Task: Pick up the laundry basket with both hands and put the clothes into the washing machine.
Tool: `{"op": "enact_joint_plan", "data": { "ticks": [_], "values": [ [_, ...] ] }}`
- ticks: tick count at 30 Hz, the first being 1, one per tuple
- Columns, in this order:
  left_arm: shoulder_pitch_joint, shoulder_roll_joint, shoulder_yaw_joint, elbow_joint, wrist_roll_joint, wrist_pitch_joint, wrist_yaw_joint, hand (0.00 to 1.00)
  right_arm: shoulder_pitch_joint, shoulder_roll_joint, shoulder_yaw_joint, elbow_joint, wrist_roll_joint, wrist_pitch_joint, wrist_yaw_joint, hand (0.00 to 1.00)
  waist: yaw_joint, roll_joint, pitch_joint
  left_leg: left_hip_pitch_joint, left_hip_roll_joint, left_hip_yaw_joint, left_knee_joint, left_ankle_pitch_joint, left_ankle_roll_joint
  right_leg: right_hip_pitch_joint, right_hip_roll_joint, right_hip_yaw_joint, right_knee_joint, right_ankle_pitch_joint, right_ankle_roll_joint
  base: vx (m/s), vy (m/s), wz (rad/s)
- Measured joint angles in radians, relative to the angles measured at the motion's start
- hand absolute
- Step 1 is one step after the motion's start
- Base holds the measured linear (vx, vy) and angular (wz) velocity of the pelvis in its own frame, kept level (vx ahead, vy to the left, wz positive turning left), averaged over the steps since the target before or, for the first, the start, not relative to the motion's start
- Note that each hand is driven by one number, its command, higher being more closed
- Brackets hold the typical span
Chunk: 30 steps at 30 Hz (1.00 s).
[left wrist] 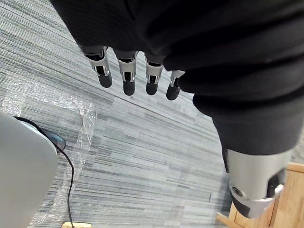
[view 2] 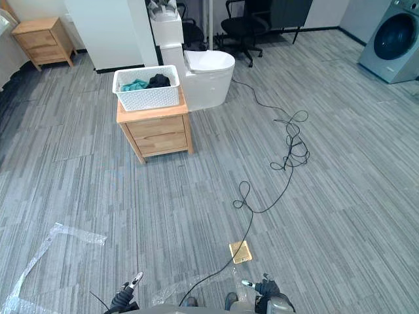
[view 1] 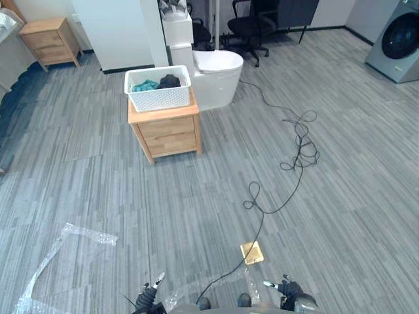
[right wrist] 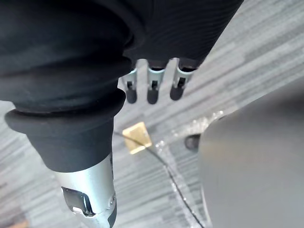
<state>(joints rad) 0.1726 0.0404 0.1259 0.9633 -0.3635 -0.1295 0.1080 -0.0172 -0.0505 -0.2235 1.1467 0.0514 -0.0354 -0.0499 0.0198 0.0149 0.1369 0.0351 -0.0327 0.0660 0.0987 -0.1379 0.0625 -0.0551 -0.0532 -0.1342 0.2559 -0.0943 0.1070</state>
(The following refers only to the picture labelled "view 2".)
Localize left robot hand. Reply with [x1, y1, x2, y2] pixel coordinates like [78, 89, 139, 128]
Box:
[109, 271, 145, 311]

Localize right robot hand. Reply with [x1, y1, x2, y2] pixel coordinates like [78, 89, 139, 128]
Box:
[241, 273, 282, 314]

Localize white plastic laundry basket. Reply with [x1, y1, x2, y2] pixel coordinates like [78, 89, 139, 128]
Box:
[112, 64, 181, 113]

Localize grey front-load washing machine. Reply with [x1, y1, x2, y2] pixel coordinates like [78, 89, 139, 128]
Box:
[356, 0, 419, 85]

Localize brass floor socket plate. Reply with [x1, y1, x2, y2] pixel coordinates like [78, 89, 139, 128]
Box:
[228, 240, 254, 265]

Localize robot torso and feet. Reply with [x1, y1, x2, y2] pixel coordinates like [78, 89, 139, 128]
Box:
[127, 292, 259, 314]

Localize clear plastic film sheet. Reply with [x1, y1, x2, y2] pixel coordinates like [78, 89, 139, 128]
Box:
[151, 266, 259, 310]

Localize wooden two-drawer nightstand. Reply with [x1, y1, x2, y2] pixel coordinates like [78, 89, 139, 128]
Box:
[11, 16, 79, 72]
[116, 87, 195, 165]

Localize teal cloth garment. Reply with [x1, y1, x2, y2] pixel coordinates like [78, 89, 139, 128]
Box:
[120, 78, 149, 93]

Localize black cloth garment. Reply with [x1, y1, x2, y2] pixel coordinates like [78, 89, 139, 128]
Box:
[145, 73, 172, 90]

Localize white ceramic toilet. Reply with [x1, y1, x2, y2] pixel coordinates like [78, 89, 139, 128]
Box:
[149, 12, 236, 112]

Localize black office chair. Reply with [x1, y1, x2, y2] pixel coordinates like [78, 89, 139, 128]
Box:
[221, 0, 274, 69]
[176, 2, 208, 52]

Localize white partition column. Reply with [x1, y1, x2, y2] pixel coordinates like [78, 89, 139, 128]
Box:
[64, 0, 160, 73]

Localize white bed with sheet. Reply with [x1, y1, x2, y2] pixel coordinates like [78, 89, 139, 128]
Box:
[0, 8, 30, 92]

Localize dark desk panel with leg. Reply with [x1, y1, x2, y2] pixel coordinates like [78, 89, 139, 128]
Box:
[270, 0, 314, 45]

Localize long black floor cable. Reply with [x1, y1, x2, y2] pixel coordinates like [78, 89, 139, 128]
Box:
[178, 77, 311, 307]

